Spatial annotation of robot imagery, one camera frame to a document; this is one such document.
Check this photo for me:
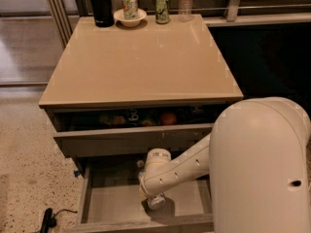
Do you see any black snack bag in drawer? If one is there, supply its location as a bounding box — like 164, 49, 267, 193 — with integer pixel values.
98, 109, 158, 128

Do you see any white ceramic bowl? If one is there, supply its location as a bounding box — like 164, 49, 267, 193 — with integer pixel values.
113, 8, 148, 28

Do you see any metal railing shelf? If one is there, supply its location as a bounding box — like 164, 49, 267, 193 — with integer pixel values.
204, 0, 311, 27

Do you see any clear water bottle at back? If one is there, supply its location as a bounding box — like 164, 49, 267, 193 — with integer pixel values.
178, 0, 193, 22

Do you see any orange fruit in drawer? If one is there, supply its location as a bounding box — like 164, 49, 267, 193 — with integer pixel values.
160, 112, 177, 125

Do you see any clear blue label plastic bottle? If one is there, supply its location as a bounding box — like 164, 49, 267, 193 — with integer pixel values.
136, 159, 165, 211

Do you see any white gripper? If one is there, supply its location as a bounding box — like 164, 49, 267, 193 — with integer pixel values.
139, 175, 153, 201

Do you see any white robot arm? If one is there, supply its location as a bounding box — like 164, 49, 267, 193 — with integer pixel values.
140, 97, 311, 233

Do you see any black cable plug on floor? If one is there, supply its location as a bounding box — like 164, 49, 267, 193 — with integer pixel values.
38, 208, 77, 233

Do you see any green can in bowl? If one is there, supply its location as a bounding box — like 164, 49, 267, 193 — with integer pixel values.
122, 0, 138, 19

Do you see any grey drawer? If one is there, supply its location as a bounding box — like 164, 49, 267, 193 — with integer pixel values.
54, 104, 226, 157
65, 154, 214, 233

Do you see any tan top drawer cabinet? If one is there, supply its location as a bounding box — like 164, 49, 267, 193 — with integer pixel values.
39, 16, 243, 134

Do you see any black insulated flask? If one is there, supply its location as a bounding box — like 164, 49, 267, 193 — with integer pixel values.
90, 0, 114, 27

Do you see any green soda can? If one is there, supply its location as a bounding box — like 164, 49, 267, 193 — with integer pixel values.
155, 0, 169, 24

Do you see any grey top drawer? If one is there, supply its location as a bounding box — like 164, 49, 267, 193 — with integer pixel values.
54, 104, 226, 157

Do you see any grey middle drawer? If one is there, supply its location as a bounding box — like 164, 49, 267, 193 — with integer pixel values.
65, 154, 214, 233

